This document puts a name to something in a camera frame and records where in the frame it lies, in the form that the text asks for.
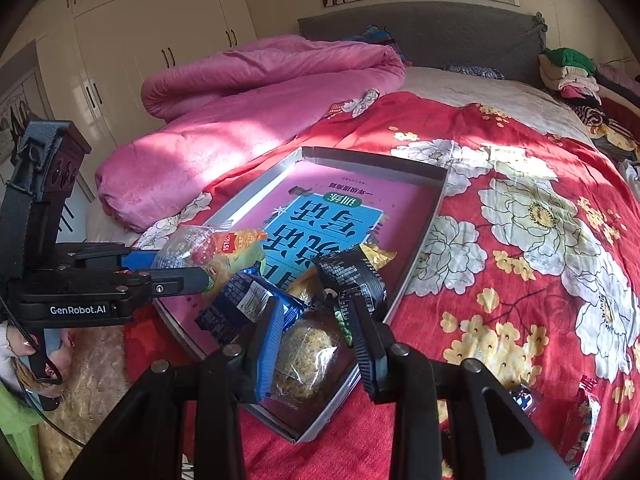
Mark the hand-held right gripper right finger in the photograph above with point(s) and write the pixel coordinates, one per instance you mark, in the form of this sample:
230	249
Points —
362	350

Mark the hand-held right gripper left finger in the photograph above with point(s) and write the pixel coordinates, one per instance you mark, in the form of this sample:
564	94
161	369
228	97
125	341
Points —
267	355

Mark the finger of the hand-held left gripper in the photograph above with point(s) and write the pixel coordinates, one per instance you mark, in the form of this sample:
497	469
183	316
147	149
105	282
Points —
180	280
137	260

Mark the clear brown pastry packet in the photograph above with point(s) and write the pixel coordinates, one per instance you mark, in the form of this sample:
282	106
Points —
307	355

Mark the blue snack packet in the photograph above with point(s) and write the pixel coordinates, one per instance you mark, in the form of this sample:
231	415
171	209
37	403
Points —
235	310

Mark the clear bag with orange label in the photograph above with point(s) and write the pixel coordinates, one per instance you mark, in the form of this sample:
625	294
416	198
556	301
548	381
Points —
235	247

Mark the black snack packet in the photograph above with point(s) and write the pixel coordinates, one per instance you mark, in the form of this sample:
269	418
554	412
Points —
350	275

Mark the yellow brown snack packet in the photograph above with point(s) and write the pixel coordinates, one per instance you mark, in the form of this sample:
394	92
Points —
377	257

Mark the grey metal tray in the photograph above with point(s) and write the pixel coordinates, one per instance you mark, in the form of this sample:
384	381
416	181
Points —
375	165

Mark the person's left forearm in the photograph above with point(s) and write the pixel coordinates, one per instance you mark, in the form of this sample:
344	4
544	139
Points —
17	435

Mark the person's left hand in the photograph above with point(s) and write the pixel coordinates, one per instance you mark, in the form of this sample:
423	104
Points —
15	347

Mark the brown plush blanket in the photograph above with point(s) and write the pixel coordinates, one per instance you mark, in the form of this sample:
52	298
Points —
95	360

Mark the pink and blue book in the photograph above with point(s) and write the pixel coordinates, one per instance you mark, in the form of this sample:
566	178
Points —
350	200

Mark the small blue packet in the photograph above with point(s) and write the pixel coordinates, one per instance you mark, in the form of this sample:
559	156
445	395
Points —
525	397

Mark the red floral blanket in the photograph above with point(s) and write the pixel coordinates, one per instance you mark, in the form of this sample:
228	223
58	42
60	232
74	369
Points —
540	310

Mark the pink quilt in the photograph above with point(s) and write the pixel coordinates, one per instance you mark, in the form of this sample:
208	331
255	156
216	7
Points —
250	110

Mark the pink swirl candy packet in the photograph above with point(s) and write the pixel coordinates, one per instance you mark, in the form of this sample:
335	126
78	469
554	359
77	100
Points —
582	420

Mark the cream wardrobe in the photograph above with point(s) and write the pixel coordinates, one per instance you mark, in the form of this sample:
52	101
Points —
150	20

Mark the beige bed cover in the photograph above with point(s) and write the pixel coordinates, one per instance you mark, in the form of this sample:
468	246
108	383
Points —
475	92

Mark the blue floral cloth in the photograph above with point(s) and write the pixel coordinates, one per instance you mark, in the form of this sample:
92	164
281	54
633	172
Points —
475	72

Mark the blue patterned pillow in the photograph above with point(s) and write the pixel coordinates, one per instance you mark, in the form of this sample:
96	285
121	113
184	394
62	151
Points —
380	42

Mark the grey headboard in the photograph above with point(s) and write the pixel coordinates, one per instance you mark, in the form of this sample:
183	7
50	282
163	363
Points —
475	35

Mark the stack of folded clothes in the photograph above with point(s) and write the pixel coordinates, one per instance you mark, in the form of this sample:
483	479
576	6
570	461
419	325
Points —
585	90

